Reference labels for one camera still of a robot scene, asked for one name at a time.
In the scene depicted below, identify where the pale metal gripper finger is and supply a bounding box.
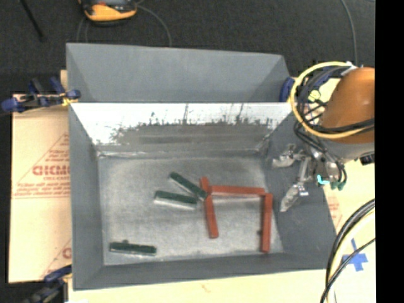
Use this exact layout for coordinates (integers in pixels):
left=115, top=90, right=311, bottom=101
left=272, top=143, right=309, bottom=169
left=280, top=183, right=309, bottom=213

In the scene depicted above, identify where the dark green flat block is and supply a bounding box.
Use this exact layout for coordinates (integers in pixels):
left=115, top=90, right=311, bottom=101
left=109, top=241, right=158, bottom=256
left=153, top=190, right=199, bottom=206
left=169, top=172, right=209, bottom=201

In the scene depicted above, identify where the red-brown flat block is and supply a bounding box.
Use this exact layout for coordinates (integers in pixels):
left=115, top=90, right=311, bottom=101
left=259, top=193, right=274, bottom=254
left=199, top=176, right=220, bottom=240
left=208, top=184, right=266, bottom=198

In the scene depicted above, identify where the grey metal bin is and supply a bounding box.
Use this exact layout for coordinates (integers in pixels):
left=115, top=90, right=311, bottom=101
left=65, top=42, right=338, bottom=290

